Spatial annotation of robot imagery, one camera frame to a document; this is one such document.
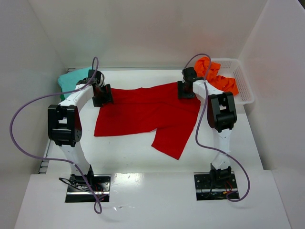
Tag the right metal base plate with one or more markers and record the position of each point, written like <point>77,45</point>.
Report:
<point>206,189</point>

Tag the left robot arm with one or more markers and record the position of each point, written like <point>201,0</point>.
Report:
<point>64,125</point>

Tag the white perforated plastic basket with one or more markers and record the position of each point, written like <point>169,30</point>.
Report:
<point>232,68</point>

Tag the folded green t shirt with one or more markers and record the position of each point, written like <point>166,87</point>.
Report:
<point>62,97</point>

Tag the red t shirt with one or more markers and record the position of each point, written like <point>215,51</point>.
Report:
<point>144,110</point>

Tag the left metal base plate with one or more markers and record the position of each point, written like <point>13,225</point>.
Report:
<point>78,191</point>

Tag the metal base plate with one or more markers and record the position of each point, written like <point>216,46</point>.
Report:
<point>78,191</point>
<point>206,189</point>

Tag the folded turquoise t shirt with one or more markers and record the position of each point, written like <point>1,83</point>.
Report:
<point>68,81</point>

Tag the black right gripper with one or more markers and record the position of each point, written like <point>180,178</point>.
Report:
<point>186,90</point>

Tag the orange t shirt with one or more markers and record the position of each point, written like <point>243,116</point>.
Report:
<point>218,81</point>

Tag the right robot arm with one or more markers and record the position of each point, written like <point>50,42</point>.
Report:
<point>221,117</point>

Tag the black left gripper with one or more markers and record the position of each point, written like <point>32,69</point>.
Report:
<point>102,98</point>

